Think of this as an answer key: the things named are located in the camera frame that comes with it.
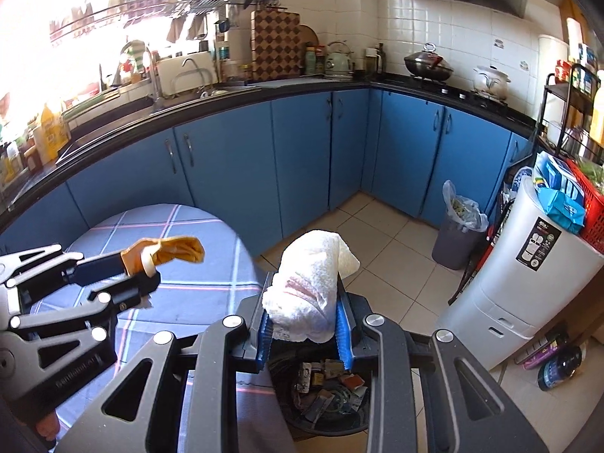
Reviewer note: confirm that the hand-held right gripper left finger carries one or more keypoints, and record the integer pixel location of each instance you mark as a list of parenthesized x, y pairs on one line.
[(264, 344)]

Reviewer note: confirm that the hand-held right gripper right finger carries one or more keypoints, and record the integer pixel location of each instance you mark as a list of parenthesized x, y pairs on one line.
[(345, 339)]

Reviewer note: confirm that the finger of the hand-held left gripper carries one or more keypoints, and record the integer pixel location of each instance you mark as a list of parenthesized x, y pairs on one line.
[(132, 290), (94, 266)]

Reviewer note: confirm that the yellow brown wrapper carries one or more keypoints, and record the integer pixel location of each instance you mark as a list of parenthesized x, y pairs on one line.
[(179, 250)]

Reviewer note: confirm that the white tissue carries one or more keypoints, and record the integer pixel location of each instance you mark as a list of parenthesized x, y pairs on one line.
[(311, 283)]

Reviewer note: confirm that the black trash bin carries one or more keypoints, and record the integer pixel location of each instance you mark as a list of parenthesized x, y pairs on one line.
[(325, 427)]

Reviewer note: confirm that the person's left hand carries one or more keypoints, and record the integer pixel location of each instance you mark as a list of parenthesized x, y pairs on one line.
[(48, 427)]

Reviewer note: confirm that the round table with blue cloth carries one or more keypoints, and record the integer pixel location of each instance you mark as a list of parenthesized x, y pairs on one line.
[(198, 226)]

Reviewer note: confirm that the yellow oil bottle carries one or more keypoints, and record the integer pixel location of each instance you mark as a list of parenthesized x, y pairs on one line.
[(53, 134)]

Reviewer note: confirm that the kitchen sink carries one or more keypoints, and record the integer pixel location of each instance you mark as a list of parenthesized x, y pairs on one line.
[(108, 125)]

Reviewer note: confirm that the grey bin with plastic bag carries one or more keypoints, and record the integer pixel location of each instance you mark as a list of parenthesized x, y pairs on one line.
[(453, 245)]

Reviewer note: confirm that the white tall appliance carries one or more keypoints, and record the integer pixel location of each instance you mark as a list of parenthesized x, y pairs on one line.
[(495, 283)]

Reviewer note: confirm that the purple bottle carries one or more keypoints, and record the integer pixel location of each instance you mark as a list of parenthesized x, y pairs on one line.
[(542, 351)]

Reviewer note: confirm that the blue bottle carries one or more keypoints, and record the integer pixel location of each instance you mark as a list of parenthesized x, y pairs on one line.
[(559, 368)]

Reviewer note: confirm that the green striped towel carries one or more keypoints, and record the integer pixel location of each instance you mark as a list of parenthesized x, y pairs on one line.
[(134, 54)]

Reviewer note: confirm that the blue wet wipes pack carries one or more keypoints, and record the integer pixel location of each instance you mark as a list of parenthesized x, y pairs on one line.
[(561, 207)]

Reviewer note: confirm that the black kitchen countertop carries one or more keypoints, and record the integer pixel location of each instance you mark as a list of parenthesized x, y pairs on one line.
[(415, 88)]

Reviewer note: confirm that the blue white box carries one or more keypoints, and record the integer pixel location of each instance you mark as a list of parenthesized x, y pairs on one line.
[(559, 170)]

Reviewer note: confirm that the red plastic basket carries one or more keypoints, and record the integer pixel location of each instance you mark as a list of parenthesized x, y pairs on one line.
[(592, 217)]

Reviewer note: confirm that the pale green kettle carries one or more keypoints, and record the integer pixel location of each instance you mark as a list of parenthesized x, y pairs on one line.
[(339, 63)]

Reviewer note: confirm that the checkered wooden cutting board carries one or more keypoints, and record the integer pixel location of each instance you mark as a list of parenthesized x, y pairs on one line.
[(276, 47)]

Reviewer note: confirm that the black wok with lid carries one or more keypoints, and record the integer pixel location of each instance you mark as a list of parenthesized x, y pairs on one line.
[(427, 68)]

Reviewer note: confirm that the round wooden cutting board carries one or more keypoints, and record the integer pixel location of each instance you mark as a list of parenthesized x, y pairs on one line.
[(309, 42)]

